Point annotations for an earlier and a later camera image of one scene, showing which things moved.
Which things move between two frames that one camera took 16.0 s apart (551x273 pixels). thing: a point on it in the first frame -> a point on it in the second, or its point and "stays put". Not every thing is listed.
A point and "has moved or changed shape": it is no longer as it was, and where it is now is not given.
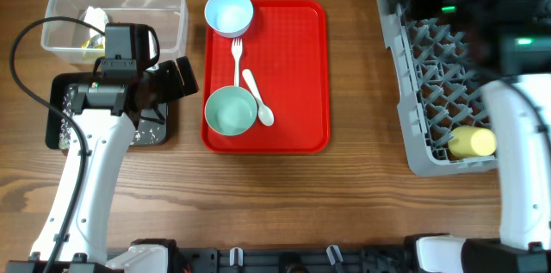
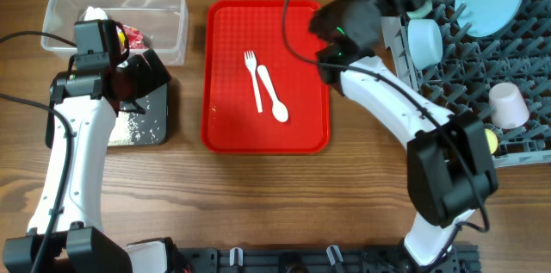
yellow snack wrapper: x=85 y=45 -> x=121 y=38
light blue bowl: x=229 y=13 -> x=425 y=42
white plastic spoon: x=265 y=113 -> x=280 y=112
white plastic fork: x=237 y=48 -> x=250 y=62
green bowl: x=231 y=110 has moved or changed shape
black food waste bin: x=152 y=129 stays put
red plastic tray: x=287 y=49 stays put
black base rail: x=360 y=259 stays put
